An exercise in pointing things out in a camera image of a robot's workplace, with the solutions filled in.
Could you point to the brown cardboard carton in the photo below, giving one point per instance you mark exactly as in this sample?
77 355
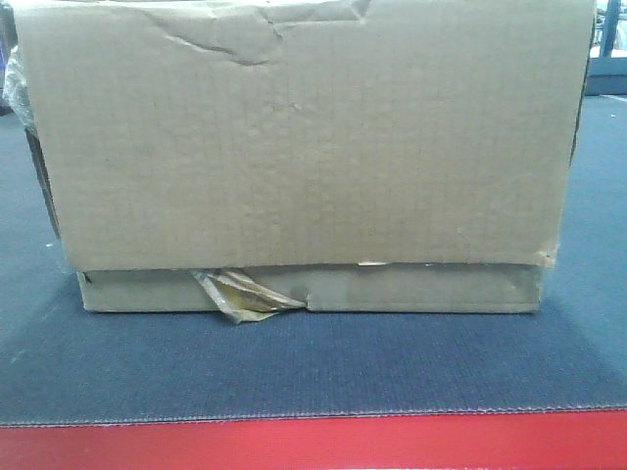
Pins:
257 157

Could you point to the dark blue conveyor belt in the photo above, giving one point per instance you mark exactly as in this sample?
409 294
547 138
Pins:
61 365

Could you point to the red conveyor edge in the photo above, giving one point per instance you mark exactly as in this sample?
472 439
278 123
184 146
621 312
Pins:
548 440

